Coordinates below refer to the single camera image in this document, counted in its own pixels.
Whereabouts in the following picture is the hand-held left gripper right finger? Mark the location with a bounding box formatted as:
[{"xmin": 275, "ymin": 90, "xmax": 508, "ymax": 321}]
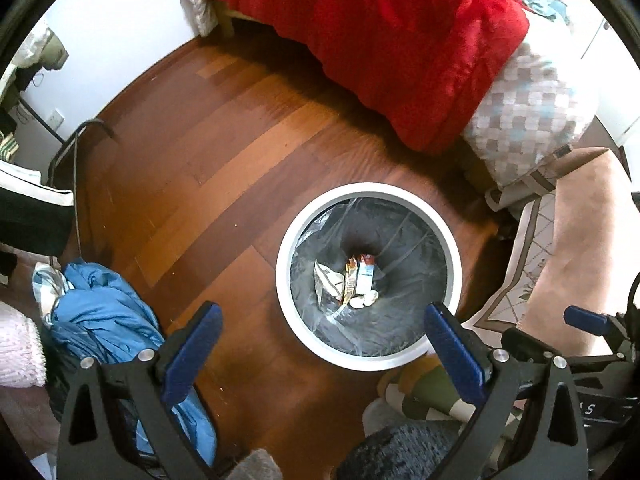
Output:
[{"xmin": 423, "ymin": 302, "xmax": 589, "ymax": 480}]

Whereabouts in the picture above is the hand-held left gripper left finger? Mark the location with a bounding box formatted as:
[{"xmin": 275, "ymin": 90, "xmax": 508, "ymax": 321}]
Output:
[{"xmin": 57, "ymin": 301, "xmax": 224, "ymax": 480}]

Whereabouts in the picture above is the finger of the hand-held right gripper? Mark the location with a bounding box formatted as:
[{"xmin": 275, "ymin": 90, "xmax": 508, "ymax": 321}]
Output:
[
  {"xmin": 563, "ymin": 305, "xmax": 632, "ymax": 352},
  {"xmin": 501, "ymin": 326, "xmax": 557, "ymax": 361}
]

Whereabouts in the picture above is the white round trash bin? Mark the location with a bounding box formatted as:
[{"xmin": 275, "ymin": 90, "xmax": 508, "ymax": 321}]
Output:
[{"xmin": 276, "ymin": 183, "xmax": 462, "ymax": 372}]

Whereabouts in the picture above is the striped sock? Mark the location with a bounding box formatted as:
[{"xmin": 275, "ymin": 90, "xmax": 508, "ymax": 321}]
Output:
[{"xmin": 376, "ymin": 357, "xmax": 476, "ymax": 423}]

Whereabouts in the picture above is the beige plush cloth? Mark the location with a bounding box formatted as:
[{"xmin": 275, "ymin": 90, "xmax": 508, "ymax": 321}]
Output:
[{"xmin": 517, "ymin": 147, "xmax": 640, "ymax": 356}]

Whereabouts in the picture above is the patterned beige rug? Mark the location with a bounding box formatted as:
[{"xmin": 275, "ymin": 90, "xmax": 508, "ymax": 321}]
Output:
[{"xmin": 460, "ymin": 147, "xmax": 640, "ymax": 333}]

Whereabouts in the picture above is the black bin liner bag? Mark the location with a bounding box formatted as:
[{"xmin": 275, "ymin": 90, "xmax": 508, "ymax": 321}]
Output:
[{"xmin": 290, "ymin": 197, "xmax": 447, "ymax": 358}]

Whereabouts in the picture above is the blue jacket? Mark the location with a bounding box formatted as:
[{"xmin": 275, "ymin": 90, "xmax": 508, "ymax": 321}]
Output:
[{"xmin": 50, "ymin": 259, "xmax": 218, "ymax": 468}]

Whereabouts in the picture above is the grey fuzzy slipper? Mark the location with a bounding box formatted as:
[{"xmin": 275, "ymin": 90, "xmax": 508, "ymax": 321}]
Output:
[
  {"xmin": 336, "ymin": 422, "xmax": 463, "ymax": 480},
  {"xmin": 226, "ymin": 449, "xmax": 283, "ymax": 480}
]

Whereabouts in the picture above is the white and blue carton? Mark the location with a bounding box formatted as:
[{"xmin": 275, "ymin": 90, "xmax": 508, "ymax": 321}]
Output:
[{"xmin": 355, "ymin": 254, "xmax": 376, "ymax": 295}]

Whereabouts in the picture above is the orange snack wrapper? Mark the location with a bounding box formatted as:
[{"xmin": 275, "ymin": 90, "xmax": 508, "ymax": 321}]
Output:
[{"xmin": 341, "ymin": 256, "xmax": 359, "ymax": 306}]

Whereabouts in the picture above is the crumpled silver wrapper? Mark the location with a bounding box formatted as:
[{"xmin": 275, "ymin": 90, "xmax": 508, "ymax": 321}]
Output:
[{"xmin": 313, "ymin": 260, "xmax": 347, "ymax": 306}]

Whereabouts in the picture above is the pink fluffy cloth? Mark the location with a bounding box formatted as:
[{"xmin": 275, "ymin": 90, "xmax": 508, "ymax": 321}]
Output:
[{"xmin": 0, "ymin": 301, "xmax": 47, "ymax": 388}]

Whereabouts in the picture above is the checkered quilt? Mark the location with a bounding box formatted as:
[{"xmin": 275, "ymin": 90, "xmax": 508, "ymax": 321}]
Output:
[{"xmin": 461, "ymin": 42, "xmax": 600, "ymax": 192}]

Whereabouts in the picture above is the black bag with white stripe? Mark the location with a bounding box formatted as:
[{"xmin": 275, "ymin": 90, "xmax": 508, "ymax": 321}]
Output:
[{"xmin": 0, "ymin": 161, "xmax": 76, "ymax": 253}]

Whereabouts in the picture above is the black metal stand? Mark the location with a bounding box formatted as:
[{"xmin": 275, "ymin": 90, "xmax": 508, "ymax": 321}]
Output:
[{"xmin": 47, "ymin": 118, "xmax": 118, "ymax": 261}]

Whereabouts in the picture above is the white wardrobe door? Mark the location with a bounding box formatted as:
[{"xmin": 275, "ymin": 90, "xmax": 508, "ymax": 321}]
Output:
[{"xmin": 580, "ymin": 17, "xmax": 640, "ymax": 148}]

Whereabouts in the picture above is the red blanket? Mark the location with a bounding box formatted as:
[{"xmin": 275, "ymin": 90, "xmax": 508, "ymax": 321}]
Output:
[{"xmin": 179, "ymin": 0, "xmax": 531, "ymax": 153}]

